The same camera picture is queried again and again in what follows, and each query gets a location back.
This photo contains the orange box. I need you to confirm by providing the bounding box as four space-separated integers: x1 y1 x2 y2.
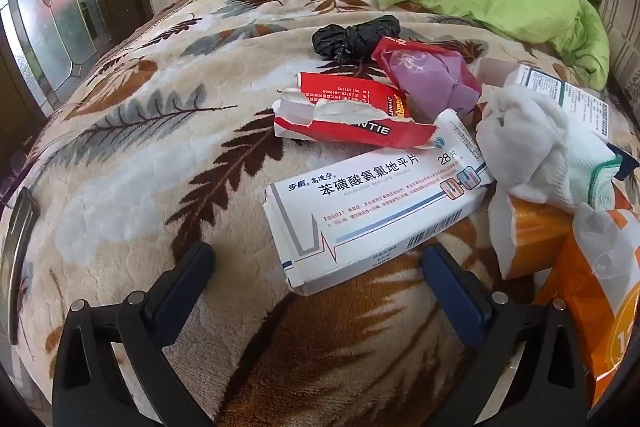
488 188 639 404

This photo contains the white cotton glove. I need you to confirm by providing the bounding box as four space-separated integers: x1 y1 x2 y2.
476 84 622 213

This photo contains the white blue medicine box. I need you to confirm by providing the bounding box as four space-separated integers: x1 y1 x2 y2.
479 56 614 144

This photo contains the torn red carton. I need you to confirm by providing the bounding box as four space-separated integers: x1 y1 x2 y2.
272 72 437 150

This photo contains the black plastic bag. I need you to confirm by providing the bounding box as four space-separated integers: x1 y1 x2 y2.
311 15 400 64

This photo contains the black smartphone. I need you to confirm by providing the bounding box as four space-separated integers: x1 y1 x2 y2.
1 186 39 346

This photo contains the leaf pattern fleece blanket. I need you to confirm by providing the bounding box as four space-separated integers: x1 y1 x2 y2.
16 0 472 426

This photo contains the red purple crumpled wrapper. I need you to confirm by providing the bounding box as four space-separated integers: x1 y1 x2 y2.
372 37 482 120

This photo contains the striped floral cushion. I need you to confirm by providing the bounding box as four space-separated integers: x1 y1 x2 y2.
599 0 640 119

